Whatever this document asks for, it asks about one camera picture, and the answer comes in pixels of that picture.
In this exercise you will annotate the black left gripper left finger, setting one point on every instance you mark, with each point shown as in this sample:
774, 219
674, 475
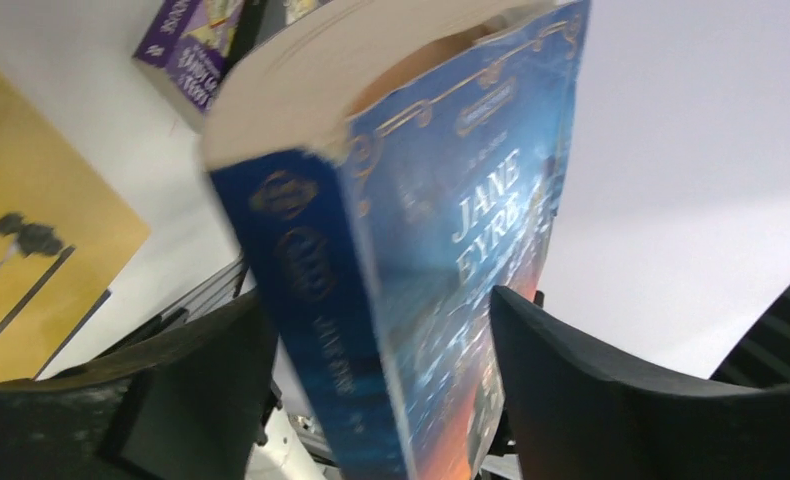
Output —
189, 403

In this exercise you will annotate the purple Treehouse book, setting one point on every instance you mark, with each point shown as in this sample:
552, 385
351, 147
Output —
187, 49

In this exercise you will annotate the blue Jane Eyre book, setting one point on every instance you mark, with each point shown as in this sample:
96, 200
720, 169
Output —
384, 165

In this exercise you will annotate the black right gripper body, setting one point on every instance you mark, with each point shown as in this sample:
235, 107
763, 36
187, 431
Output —
761, 358

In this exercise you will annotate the black Moon and Sixpence book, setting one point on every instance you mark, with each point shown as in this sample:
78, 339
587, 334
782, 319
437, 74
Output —
289, 10

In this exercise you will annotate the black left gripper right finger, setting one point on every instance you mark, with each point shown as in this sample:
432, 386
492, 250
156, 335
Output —
580, 408

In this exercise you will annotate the yellow Little Prince book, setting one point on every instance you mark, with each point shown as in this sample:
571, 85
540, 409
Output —
65, 235

